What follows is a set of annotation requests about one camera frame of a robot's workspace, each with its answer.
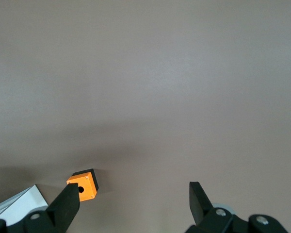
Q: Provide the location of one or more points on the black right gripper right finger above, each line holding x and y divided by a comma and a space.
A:
201, 208

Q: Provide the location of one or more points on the white drawer cabinet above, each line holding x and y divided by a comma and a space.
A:
19, 204

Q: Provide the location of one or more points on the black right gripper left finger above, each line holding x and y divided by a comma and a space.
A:
63, 208

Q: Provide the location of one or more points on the brown table mat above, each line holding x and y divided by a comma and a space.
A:
145, 85

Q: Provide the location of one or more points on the orange box with hole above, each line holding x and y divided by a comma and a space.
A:
87, 184

